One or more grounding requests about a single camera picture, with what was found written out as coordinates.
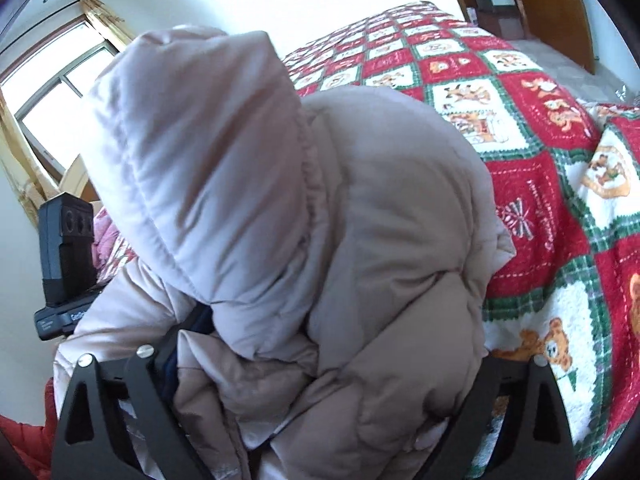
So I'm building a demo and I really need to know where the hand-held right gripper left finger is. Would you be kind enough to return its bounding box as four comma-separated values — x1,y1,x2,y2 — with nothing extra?
50,305,216,480

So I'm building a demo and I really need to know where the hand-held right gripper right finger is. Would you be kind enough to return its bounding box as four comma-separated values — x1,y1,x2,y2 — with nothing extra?
425,350,577,480

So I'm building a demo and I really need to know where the beige quilted down jacket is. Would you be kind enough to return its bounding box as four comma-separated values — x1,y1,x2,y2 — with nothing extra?
52,25,518,480

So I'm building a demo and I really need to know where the pink cloth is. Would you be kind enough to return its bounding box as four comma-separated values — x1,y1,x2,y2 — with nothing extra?
91,209,123,266

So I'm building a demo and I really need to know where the cream wooden headboard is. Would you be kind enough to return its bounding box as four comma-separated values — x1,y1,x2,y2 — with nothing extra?
61,154,102,203

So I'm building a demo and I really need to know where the window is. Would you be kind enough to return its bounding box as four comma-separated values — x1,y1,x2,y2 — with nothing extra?
0,15,126,181

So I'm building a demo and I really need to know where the red cloth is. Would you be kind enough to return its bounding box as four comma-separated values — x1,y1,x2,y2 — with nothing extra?
0,377,67,472

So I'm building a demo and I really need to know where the red printed patchwork quilt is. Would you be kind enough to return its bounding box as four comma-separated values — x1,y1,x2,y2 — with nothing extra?
92,0,640,480

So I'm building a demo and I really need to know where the dark curtain rod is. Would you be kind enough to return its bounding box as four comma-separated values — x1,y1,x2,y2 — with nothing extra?
0,0,97,57

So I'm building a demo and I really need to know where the brown wooden door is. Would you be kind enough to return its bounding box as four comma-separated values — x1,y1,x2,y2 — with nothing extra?
505,0,597,76

